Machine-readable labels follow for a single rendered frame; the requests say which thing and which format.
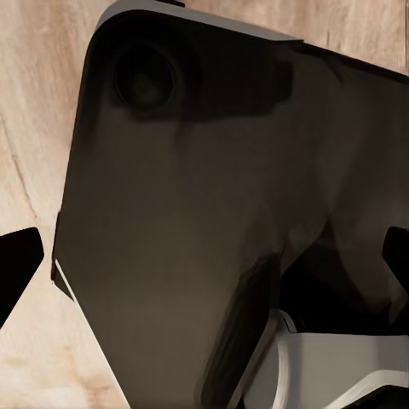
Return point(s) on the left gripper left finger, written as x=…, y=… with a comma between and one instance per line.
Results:
x=21, y=253

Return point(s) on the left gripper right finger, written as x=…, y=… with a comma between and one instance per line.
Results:
x=396, y=254

